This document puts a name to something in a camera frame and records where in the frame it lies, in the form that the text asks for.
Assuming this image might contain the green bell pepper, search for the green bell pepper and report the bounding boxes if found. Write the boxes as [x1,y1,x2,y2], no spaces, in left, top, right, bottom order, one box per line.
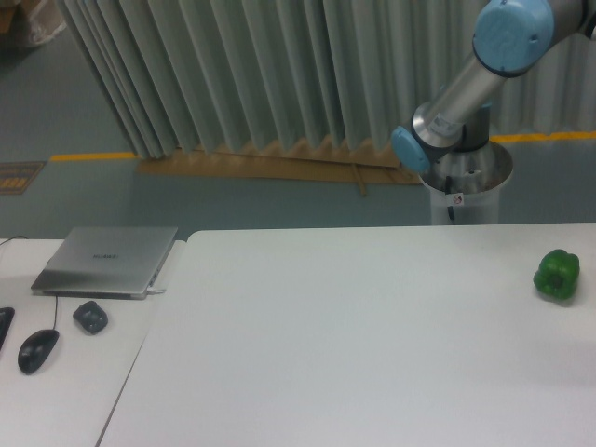
[533,249,580,302]

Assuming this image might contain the black computer mouse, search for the black computer mouse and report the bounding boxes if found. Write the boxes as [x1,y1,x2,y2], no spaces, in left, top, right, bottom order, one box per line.
[17,329,60,375]

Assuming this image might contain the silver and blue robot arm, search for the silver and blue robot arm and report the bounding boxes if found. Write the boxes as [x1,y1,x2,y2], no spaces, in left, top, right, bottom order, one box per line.
[391,1,595,172]

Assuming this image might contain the brown cardboard sheet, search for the brown cardboard sheet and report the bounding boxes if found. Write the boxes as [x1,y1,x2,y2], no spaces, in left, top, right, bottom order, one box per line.
[137,136,421,196]

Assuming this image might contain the pale green pleated curtain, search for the pale green pleated curtain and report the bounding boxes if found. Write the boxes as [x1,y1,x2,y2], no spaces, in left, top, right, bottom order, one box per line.
[55,0,596,157]

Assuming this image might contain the silver closed laptop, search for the silver closed laptop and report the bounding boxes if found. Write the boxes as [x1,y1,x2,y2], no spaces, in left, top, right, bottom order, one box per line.
[31,226,178,299]

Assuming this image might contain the dark grey earbuds case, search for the dark grey earbuds case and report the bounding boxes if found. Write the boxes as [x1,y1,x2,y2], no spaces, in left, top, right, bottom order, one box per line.
[73,301,109,335]

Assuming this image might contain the floor warning sticker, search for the floor warning sticker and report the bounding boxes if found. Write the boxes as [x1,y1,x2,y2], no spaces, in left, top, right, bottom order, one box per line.
[1,161,47,196]

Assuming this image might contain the black keyboard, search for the black keyboard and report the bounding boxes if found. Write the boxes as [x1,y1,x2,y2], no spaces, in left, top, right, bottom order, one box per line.
[0,306,15,349]

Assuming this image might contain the clear plastic bag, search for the clear plastic bag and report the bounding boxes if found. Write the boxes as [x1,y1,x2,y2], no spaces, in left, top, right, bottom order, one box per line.
[15,0,66,47]

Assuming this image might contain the cardboard box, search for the cardboard box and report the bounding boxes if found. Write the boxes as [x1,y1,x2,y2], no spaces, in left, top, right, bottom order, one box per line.
[0,0,20,34]

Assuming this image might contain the black pedestal cable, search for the black pedestal cable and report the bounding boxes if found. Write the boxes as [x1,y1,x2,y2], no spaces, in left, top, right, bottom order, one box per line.
[444,174,457,226]

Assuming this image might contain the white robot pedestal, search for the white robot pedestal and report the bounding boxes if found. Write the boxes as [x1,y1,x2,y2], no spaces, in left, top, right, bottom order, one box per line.
[420,142,513,225]

